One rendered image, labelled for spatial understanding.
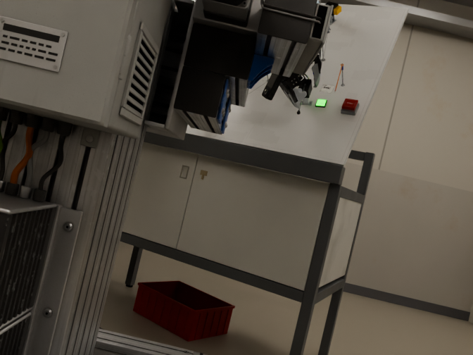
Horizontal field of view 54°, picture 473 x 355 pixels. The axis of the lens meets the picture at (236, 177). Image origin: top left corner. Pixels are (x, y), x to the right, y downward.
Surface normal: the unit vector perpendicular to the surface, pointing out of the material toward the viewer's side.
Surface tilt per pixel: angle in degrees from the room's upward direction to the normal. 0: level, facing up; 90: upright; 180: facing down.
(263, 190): 90
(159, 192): 90
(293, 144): 54
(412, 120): 90
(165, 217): 90
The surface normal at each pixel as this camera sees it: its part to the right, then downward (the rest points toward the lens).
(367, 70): -0.19, -0.65
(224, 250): -0.40, -0.10
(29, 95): 0.00, 0.00
